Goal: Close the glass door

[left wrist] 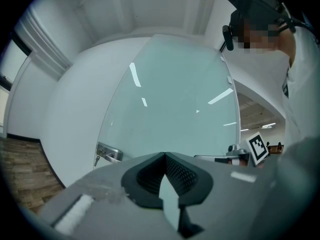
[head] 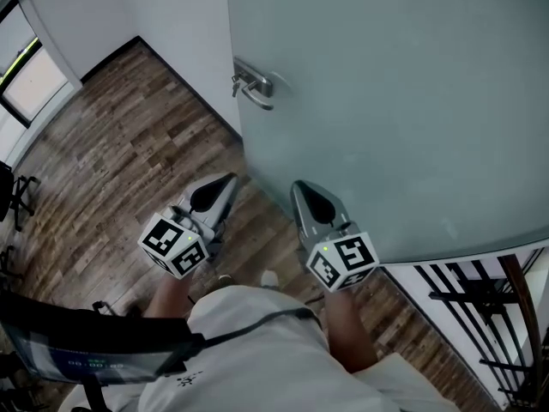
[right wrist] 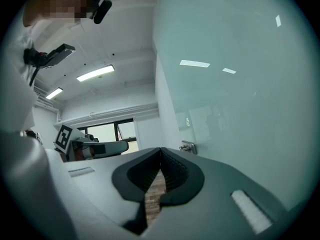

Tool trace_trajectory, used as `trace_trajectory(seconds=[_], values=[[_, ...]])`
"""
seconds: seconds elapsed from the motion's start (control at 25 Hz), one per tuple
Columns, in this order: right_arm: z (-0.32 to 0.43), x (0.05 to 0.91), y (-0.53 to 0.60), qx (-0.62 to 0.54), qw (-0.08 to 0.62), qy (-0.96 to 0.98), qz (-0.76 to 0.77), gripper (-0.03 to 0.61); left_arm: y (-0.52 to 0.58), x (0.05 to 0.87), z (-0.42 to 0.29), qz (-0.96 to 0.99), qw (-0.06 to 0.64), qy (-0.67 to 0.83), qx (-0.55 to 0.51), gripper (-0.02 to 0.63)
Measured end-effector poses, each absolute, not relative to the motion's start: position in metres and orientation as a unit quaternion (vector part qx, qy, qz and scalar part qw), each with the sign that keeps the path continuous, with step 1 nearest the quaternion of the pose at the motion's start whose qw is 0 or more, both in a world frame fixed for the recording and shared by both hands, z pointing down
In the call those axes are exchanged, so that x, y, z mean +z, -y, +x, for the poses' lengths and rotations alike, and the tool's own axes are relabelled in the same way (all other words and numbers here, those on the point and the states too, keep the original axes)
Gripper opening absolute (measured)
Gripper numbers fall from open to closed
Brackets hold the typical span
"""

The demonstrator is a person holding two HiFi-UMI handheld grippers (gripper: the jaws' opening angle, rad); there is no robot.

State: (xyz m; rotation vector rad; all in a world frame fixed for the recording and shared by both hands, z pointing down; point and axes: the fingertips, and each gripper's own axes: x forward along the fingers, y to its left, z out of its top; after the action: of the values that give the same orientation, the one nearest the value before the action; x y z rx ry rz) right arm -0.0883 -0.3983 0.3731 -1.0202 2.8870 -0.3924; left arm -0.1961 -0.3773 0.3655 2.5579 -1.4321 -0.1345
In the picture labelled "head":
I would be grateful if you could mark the black office chair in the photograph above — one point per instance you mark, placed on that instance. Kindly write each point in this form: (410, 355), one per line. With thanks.
(5, 191)

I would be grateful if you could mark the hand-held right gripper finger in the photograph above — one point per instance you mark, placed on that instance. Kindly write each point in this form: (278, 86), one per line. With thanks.
(332, 208)
(302, 213)

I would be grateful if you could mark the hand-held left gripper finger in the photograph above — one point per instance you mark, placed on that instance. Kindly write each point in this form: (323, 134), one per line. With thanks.
(201, 189)
(223, 204)

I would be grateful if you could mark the black metal railing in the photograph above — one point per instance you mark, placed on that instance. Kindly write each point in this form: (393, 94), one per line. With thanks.
(454, 295)

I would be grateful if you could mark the frosted glass door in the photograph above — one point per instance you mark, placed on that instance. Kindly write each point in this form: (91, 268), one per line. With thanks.
(386, 101)

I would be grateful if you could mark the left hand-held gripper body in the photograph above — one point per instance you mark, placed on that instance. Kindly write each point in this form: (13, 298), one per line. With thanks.
(173, 247)

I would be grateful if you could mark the black headset mount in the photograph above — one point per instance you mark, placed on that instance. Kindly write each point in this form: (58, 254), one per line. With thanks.
(94, 395)

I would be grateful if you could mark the black head-mounted screen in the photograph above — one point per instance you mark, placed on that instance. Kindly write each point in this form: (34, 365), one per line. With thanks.
(86, 337)

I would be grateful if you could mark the metal keys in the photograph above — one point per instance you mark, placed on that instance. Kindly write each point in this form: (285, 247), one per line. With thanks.
(235, 86)

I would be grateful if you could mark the black baseboard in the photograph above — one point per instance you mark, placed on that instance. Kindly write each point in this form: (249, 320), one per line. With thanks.
(141, 40)

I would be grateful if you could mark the person's white shoe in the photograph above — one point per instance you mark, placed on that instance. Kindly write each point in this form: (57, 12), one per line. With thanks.
(225, 279)
(269, 278)

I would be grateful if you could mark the person's right forearm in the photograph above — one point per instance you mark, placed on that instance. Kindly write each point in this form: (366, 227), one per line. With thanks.
(347, 333)

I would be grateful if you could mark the person's white shirt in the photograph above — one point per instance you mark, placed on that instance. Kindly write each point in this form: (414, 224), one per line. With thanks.
(257, 367)

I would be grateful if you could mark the person's left forearm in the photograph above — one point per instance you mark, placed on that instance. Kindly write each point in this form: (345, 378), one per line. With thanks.
(167, 298)

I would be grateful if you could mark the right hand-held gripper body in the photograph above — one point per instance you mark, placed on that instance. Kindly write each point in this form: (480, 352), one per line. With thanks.
(343, 260)

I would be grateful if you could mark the brown wooden handrail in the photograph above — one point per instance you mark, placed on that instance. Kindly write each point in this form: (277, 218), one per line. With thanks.
(518, 281)

